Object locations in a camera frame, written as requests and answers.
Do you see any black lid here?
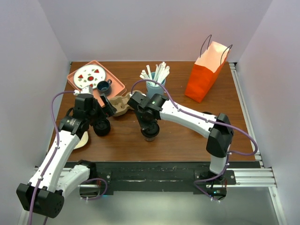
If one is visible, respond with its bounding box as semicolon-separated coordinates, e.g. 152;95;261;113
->
141;123;160;138

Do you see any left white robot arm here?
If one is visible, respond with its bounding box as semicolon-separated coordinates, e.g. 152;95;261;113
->
16;93;116;218

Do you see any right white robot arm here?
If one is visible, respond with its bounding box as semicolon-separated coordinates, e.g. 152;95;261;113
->
127;92;234;184

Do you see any cardboard cup carrier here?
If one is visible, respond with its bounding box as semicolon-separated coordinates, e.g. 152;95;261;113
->
109;92;133;117

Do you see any stack of black lids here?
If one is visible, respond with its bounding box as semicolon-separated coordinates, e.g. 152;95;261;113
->
93;119;111;136

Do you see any dark blue mug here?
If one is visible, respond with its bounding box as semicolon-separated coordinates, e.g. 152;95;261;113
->
97;79;112;96

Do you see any blue straw holder cup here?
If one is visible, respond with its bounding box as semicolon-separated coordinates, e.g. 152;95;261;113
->
146;82;164;98

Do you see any cream panda plate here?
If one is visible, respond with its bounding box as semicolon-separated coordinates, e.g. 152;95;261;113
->
74;131;89;150

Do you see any watermelon pattern plate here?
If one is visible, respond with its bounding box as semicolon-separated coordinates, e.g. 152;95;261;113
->
73;64;106;90

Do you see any white wrapped straws bundle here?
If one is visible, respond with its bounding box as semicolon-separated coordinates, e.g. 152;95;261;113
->
139;61;170;84

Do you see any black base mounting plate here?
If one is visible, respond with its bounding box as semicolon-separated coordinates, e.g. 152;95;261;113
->
79;162;260;198

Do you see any orange paper bag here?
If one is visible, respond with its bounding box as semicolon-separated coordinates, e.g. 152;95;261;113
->
185;35;232;103

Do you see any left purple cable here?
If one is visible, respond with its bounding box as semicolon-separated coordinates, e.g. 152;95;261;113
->
27;90;80;225

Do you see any aluminium frame rail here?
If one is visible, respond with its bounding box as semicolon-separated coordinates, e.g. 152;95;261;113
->
229;62;288;225

